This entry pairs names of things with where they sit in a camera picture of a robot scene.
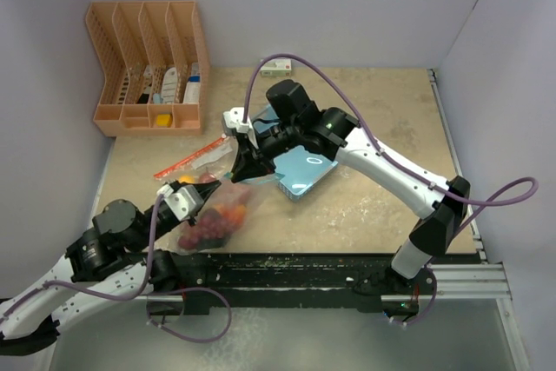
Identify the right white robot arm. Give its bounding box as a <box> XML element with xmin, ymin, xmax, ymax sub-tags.
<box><xmin>222</xmin><ymin>80</ymin><xmax>470</xmax><ymax>294</ymax></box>

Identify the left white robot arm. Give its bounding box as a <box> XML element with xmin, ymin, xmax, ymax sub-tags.
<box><xmin>1</xmin><ymin>180</ymin><xmax>222</xmax><ymax>356</ymax></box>

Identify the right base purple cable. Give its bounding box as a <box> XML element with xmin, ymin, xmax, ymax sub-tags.
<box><xmin>381</xmin><ymin>268</ymin><xmax>438</xmax><ymax>329</ymax></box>

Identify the small green white box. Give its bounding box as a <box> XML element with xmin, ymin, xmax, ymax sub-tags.
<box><xmin>259</xmin><ymin>58</ymin><xmax>293</xmax><ymax>77</ymax></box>

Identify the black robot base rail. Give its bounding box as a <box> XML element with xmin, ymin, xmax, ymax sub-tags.
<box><xmin>145</xmin><ymin>253</ymin><xmax>436</xmax><ymax>316</ymax></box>

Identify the clear zip top bag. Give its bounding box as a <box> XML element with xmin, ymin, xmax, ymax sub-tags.
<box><xmin>153</xmin><ymin>135</ymin><xmax>234</xmax><ymax>181</ymax></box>

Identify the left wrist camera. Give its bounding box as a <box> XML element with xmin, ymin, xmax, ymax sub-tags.
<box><xmin>157</xmin><ymin>182</ymin><xmax>204</xmax><ymax>222</ymax></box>

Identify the white blue tube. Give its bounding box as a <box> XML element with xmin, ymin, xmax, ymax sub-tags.
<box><xmin>182</xmin><ymin>63</ymin><xmax>201</xmax><ymax>104</ymax></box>

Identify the red grapes toy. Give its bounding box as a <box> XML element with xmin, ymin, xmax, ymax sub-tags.
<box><xmin>177</xmin><ymin>209</ymin><xmax>233</xmax><ymax>251</ymax></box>

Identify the yellow sponge block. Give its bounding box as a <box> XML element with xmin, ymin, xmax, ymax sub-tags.
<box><xmin>155</xmin><ymin>114</ymin><xmax>173</xmax><ymax>128</ymax></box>

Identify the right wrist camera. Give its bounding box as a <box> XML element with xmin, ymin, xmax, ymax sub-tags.
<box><xmin>222</xmin><ymin>107</ymin><xmax>258</xmax><ymax>149</ymax></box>

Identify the yellow lemon toy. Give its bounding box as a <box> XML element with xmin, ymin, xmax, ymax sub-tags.
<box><xmin>179</xmin><ymin>176</ymin><xmax>195</xmax><ymax>184</ymax></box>

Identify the white patterned pouch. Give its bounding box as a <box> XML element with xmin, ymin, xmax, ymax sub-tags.
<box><xmin>152</xmin><ymin>67</ymin><xmax>178</xmax><ymax>104</ymax></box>

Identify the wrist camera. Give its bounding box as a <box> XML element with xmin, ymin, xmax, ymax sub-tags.
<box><xmin>222</xmin><ymin>107</ymin><xmax>258</xmax><ymax>149</ymax></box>
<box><xmin>157</xmin><ymin>182</ymin><xmax>204</xmax><ymax>222</ymax></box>

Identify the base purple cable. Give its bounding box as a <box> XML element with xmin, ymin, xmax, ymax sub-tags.
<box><xmin>381</xmin><ymin>268</ymin><xmax>438</xmax><ymax>329</ymax></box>
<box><xmin>145</xmin><ymin>287</ymin><xmax>232</xmax><ymax>343</ymax></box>

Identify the blue plastic basket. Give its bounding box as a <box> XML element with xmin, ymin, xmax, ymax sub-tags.
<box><xmin>251</xmin><ymin>103</ymin><xmax>340</xmax><ymax>203</ymax></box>

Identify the black white card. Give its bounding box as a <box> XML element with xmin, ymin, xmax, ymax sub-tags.
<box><xmin>136</xmin><ymin>65</ymin><xmax>153</xmax><ymax>104</ymax></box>

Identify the orange desk organizer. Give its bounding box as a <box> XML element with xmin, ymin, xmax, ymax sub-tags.
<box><xmin>85</xmin><ymin>0</ymin><xmax>211</xmax><ymax>137</ymax></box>

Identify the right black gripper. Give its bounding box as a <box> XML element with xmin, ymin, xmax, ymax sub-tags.
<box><xmin>231</xmin><ymin>118</ymin><xmax>301</xmax><ymax>181</ymax></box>

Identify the brown onion toy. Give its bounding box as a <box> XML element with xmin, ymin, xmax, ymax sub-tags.
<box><xmin>198</xmin><ymin>172</ymin><xmax>217</xmax><ymax>183</ymax></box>

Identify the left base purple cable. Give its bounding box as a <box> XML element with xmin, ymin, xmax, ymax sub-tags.
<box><xmin>145</xmin><ymin>287</ymin><xmax>232</xmax><ymax>343</ymax></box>

